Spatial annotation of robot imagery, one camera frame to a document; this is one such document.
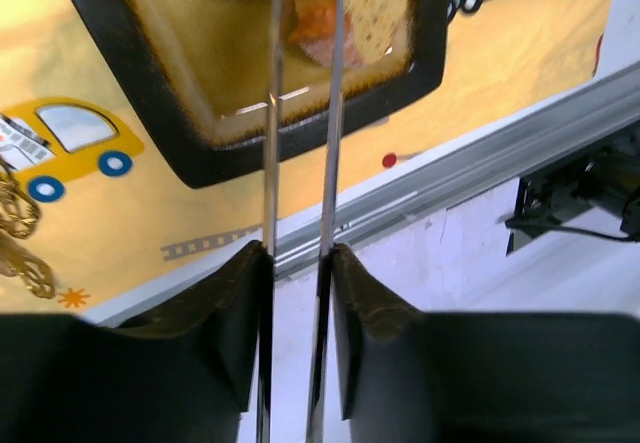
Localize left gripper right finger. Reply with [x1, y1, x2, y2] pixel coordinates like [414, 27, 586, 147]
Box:
[330, 244, 639, 442]

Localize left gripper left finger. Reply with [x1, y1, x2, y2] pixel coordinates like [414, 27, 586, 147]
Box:
[1, 241, 271, 443]

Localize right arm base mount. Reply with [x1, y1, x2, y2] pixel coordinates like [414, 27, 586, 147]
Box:
[505, 125, 639, 253]

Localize aluminium table frame rail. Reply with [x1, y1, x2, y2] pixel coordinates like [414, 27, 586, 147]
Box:
[83, 61, 639, 326]

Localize yellow vehicle print placemat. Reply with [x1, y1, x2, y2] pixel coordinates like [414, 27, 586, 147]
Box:
[1, 0, 611, 313]

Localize square black brown plate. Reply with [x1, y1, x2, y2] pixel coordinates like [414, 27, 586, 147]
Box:
[71, 0, 447, 188]

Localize metal serving tongs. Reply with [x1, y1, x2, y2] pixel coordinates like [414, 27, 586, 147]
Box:
[252, 0, 346, 443]

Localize herb bread slice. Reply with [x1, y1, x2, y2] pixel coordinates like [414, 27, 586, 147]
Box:
[289, 0, 409, 68]

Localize gold fork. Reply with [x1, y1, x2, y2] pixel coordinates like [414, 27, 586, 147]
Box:
[1, 159, 41, 239]

